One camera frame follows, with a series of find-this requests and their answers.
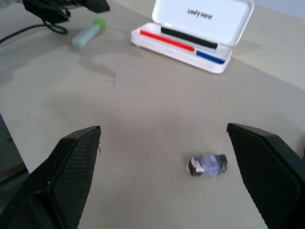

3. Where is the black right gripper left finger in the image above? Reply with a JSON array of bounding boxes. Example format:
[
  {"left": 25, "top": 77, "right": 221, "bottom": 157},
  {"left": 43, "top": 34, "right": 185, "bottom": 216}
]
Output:
[{"left": 0, "top": 125, "right": 102, "bottom": 229}]

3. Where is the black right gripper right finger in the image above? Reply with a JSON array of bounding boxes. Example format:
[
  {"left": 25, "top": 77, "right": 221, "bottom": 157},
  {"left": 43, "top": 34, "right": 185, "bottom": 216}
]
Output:
[{"left": 226, "top": 123, "right": 305, "bottom": 229}]

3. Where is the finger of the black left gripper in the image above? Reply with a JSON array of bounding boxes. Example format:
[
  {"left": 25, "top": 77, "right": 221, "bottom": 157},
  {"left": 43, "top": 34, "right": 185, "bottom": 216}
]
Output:
[
  {"left": 83, "top": 0, "right": 111, "bottom": 14},
  {"left": 22, "top": 0, "right": 71, "bottom": 23}
]

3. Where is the light green highlighter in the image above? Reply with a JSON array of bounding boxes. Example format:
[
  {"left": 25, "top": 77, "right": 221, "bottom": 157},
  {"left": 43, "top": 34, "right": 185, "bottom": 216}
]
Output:
[{"left": 71, "top": 18, "right": 107, "bottom": 47}]

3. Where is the black eraser with purple wrapper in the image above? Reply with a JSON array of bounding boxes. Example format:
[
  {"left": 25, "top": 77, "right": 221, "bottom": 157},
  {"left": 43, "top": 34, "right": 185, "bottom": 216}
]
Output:
[{"left": 185, "top": 153, "right": 229, "bottom": 177}]

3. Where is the white rectangular box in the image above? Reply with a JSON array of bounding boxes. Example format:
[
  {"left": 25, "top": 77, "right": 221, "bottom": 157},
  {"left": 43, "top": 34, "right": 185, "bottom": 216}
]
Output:
[{"left": 130, "top": 0, "right": 254, "bottom": 74}]

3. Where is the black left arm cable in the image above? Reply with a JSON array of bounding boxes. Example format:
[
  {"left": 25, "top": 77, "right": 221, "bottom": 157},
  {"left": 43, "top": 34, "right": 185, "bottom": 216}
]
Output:
[{"left": 0, "top": 19, "right": 69, "bottom": 45}]

